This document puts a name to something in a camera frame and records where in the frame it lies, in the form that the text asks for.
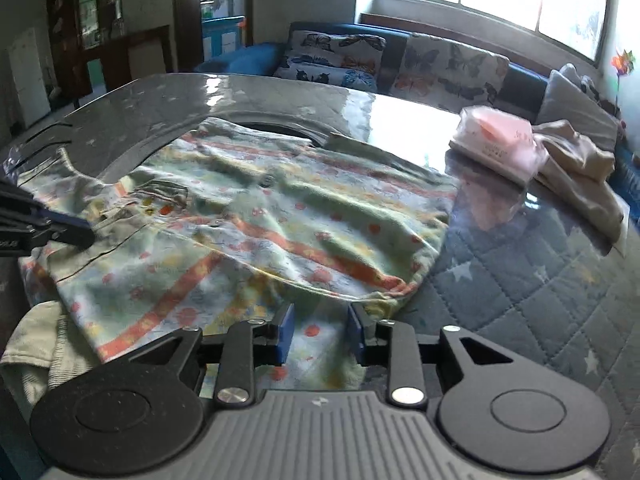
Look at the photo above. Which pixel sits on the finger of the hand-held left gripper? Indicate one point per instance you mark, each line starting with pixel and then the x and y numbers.
pixel 70 237
pixel 65 220

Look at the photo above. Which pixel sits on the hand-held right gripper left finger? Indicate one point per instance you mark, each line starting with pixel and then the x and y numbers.
pixel 286 335

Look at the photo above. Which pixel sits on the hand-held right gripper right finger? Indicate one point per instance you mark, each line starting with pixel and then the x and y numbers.
pixel 356 335

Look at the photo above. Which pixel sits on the green patterned garment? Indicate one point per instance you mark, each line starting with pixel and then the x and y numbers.
pixel 250 210

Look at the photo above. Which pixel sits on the white refrigerator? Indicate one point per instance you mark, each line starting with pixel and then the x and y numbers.
pixel 27 80

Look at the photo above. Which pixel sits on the dark wooden display cabinet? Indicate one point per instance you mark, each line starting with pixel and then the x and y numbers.
pixel 100 65

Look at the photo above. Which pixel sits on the round black induction hob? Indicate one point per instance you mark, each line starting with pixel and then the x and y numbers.
pixel 280 131

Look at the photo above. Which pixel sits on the blue sofa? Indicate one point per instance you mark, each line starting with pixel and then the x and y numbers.
pixel 240 60

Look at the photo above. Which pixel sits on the pink plastic packet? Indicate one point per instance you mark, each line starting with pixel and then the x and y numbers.
pixel 500 145

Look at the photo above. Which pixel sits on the teal low cabinet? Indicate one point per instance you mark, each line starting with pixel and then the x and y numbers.
pixel 225 40

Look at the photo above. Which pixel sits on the beige garment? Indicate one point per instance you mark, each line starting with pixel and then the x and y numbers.
pixel 575 170

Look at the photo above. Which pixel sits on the butterfly print pillow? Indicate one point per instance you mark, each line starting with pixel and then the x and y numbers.
pixel 450 75
pixel 325 60

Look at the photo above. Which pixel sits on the grey pillow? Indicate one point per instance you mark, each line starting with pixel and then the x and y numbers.
pixel 575 115

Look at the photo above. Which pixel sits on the black and white plush toy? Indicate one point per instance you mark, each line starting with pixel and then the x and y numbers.
pixel 585 82

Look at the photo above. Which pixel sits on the colourful pinwheel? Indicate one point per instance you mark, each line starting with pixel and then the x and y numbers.
pixel 625 65

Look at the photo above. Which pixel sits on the brown door frame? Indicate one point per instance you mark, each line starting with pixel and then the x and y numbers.
pixel 187 10

